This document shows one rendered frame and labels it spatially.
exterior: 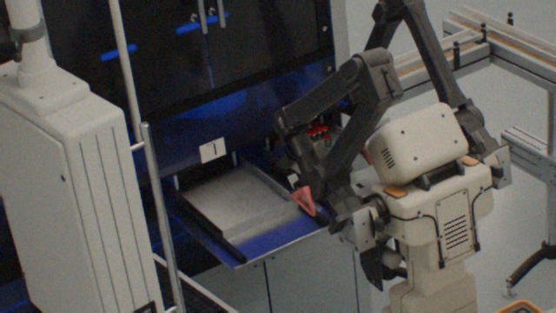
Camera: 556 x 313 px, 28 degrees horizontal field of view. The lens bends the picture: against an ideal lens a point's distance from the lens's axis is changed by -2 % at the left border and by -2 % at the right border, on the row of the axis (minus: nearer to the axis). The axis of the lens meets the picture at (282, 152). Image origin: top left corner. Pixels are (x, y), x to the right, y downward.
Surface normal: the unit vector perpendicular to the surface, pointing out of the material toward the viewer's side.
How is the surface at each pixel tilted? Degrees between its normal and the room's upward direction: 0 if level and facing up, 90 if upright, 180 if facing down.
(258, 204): 0
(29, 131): 90
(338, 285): 90
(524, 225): 0
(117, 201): 90
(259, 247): 0
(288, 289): 90
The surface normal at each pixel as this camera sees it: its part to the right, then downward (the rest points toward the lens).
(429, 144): 0.30, -0.30
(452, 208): 0.48, 0.26
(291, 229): -0.11, -0.86
